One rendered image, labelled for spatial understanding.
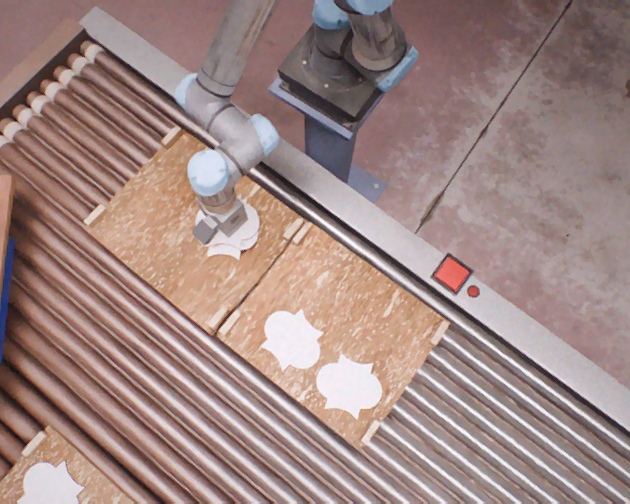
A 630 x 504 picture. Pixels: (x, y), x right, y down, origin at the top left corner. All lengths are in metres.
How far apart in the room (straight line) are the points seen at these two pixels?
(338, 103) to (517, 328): 0.70
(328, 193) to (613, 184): 1.62
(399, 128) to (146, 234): 1.46
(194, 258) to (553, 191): 1.72
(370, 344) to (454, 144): 1.45
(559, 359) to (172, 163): 1.04
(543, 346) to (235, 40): 0.95
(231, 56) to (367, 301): 0.62
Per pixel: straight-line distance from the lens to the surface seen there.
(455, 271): 1.40
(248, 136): 1.11
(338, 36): 1.36
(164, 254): 1.40
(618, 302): 2.62
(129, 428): 1.38
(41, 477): 1.42
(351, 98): 1.51
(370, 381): 1.31
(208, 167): 1.07
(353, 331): 1.32
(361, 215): 1.42
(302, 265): 1.35
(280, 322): 1.31
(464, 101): 2.71
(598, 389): 1.49
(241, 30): 1.08
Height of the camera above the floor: 2.24
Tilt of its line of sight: 74 degrees down
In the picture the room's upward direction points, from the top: 4 degrees clockwise
